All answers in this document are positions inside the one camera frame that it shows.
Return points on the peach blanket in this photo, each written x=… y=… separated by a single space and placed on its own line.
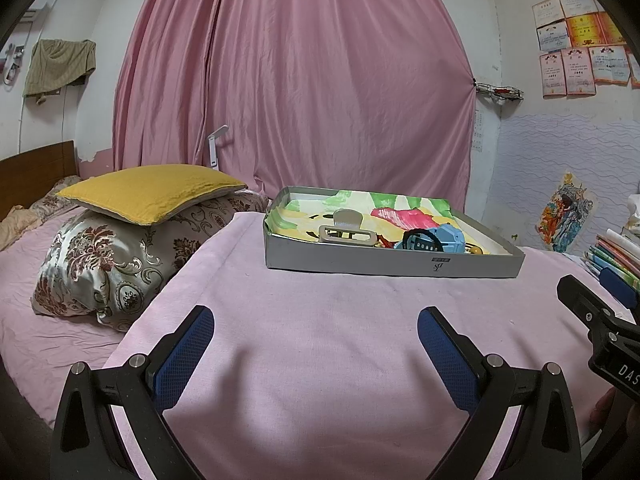
x=17 y=225

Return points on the painted paper sheet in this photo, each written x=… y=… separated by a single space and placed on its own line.
x=400 y=215

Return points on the pink bed sheet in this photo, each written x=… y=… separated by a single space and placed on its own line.
x=40 y=340

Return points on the gold bead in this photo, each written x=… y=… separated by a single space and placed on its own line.
x=475 y=249

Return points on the olive towel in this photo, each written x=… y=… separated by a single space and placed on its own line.
x=60 y=67

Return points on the stack of books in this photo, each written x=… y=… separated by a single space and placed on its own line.
x=615 y=255

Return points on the grey cardboard tray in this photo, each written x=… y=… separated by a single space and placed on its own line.
x=350 y=260

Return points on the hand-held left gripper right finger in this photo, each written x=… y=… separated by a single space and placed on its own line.
x=445 y=355

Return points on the white folding lamp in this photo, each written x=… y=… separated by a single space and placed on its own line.
x=214 y=152

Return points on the yellow pillow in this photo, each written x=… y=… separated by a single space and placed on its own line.
x=145 y=192

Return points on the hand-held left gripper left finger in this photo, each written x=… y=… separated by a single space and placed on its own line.
x=185 y=355

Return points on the pink curtain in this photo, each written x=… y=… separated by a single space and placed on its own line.
x=300 y=85

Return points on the colourful wall drawing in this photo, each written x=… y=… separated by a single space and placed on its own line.
x=567 y=215

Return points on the floral satin pillow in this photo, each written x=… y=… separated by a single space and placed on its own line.
x=100 y=260

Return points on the blue wrist watch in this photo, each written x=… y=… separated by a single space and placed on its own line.
x=450 y=240

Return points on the pink blanket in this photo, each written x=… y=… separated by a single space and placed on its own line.
x=325 y=340

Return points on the red hair accessory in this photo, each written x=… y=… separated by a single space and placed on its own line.
x=384 y=242

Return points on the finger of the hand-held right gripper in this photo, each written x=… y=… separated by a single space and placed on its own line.
x=617 y=285
x=580 y=297

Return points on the group of wall certificates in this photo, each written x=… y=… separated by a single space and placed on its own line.
x=580 y=45

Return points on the beige rectangular hair clip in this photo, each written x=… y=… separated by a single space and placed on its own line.
x=325 y=236

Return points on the wooden headboard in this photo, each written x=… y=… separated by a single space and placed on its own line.
x=35 y=165

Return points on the white tissue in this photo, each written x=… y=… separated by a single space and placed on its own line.
x=634 y=215

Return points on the person's right hand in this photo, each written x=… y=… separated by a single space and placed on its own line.
x=602 y=407

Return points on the beige hair claw clip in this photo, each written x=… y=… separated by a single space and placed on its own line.
x=347 y=219

